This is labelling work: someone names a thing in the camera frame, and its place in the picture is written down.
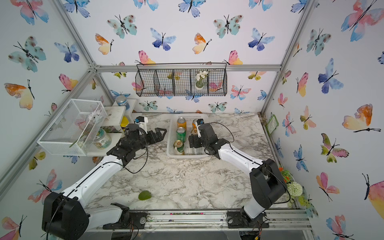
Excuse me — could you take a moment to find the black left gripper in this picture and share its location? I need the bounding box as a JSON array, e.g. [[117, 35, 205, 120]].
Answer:
[[132, 128, 167, 153]]

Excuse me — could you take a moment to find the green white beer can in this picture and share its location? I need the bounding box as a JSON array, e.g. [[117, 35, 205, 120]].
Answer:
[[191, 126, 198, 136]]

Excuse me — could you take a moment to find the green soda can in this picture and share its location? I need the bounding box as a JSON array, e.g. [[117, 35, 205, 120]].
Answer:
[[176, 127, 186, 143]]

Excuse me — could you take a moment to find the green gold-top beer can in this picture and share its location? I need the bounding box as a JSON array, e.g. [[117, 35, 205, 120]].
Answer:
[[174, 140, 185, 155]]

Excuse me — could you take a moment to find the orange soda can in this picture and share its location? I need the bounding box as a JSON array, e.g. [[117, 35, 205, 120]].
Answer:
[[177, 117, 187, 130]]

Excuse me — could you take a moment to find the orange Fanta can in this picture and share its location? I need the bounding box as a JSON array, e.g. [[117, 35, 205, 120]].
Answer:
[[192, 119, 197, 129]]

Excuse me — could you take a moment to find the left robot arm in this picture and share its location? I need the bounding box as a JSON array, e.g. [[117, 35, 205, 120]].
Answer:
[[42, 124, 167, 240]]

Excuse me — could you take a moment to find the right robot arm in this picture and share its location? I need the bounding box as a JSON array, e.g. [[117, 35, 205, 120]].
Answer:
[[189, 119, 288, 220]]

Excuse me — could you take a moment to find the white plastic basket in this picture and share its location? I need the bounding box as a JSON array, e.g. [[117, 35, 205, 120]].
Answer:
[[167, 114, 210, 159]]

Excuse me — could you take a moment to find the white stepped shelf unit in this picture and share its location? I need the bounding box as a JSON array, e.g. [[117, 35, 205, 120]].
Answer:
[[87, 99, 138, 157]]

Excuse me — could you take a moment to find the blue tin can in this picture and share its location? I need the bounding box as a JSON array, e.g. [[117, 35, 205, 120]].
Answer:
[[116, 95, 130, 110]]

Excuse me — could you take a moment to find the cream bubble plant pot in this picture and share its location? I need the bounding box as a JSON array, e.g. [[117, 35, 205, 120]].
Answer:
[[93, 128, 112, 150]]

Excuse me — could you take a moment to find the white flower vase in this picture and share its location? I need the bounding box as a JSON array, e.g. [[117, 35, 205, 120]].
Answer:
[[195, 70, 209, 90]]

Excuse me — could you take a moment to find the green lime fruit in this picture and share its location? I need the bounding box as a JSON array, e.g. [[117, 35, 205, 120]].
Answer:
[[138, 190, 152, 201]]

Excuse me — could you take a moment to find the green framed card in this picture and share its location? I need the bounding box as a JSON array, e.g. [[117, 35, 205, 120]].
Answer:
[[266, 115, 279, 135]]

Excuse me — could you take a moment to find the potted flower plant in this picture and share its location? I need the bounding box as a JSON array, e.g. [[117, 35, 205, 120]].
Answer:
[[279, 167, 303, 208]]

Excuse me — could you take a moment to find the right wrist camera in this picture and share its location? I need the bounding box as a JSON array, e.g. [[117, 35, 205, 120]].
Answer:
[[195, 119, 205, 127]]

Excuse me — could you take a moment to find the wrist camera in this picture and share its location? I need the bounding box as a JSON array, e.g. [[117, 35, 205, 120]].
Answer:
[[135, 116, 148, 133], [195, 119, 205, 127]]

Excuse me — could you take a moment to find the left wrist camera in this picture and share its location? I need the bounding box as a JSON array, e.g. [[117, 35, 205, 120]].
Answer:
[[135, 116, 148, 133]]

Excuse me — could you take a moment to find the black wire wall basket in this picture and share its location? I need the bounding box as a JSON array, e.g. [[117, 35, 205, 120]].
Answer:
[[135, 62, 228, 97]]

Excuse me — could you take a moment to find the white mesh wall basket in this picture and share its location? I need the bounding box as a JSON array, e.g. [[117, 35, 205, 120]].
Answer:
[[37, 99, 107, 156]]

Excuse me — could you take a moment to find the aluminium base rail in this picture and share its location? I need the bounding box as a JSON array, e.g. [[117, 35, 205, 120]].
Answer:
[[73, 208, 312, 236]]

